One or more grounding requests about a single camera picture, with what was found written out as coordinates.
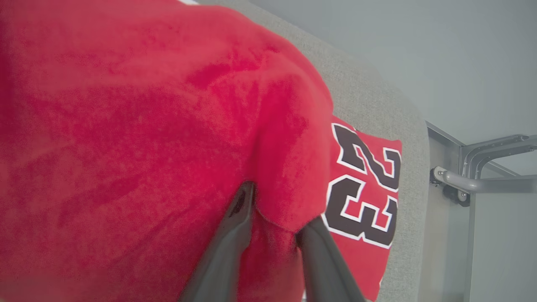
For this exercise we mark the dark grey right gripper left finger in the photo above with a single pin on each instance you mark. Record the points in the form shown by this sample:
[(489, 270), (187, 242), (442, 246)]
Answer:
[(226, 251)]

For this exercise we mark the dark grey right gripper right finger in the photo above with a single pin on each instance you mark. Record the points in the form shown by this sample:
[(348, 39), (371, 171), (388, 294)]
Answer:
[(325, 268)]

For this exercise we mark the red garment with white collar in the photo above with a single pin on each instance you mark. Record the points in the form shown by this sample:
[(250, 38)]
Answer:
[(126, 126)]

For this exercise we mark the grey fabric covered table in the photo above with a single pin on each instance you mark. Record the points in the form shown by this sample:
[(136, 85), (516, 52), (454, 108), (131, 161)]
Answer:
[(377, 105)]

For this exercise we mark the grey metal table leg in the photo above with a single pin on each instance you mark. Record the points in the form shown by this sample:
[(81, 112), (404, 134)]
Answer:
[(482, 183)]

